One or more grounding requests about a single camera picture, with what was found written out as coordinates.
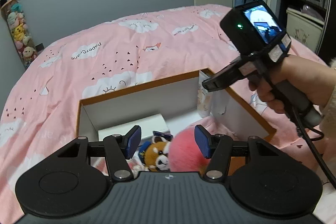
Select person's right forearm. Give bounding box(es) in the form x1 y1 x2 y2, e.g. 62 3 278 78
316 57 336 188

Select white storage bin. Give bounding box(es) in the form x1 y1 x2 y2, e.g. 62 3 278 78
286 7 325 49

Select black shelf unit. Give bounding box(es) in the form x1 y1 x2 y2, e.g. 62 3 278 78
278 0 336 56

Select pink fluffy ball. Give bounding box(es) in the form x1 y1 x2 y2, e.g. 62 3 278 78
168 131 210 172

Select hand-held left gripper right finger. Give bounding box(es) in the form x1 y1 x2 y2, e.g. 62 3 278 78
194 125 285 181

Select orange cardboard box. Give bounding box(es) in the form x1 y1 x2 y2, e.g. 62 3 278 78
76 68 277 178

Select white plastic packet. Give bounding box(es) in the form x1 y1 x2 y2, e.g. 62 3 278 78
197 70 227 118

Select hanging column of plush toys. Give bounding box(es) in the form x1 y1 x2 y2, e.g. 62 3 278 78
0 0 38 69

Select black cable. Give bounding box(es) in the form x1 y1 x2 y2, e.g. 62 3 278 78
290 106 336 186

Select pink printed blanket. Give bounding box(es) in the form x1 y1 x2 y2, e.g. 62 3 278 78
0 4 336 224

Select red panda plush toy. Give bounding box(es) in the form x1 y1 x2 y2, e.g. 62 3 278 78
138 135 173 172

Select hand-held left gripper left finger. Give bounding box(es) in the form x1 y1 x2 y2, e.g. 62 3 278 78
52 125 142 182

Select person's right hand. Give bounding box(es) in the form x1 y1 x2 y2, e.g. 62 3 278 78
248 55 332 115

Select small white box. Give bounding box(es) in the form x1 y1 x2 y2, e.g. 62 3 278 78
98 113 172 141

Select pink cloth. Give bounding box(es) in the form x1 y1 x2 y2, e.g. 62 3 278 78
207 118 238 139

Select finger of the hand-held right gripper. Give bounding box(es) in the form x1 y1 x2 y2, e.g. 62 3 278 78
202 61 243 92

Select white crochet rabbit doll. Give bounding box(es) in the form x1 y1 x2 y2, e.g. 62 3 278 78
128 154 149 174

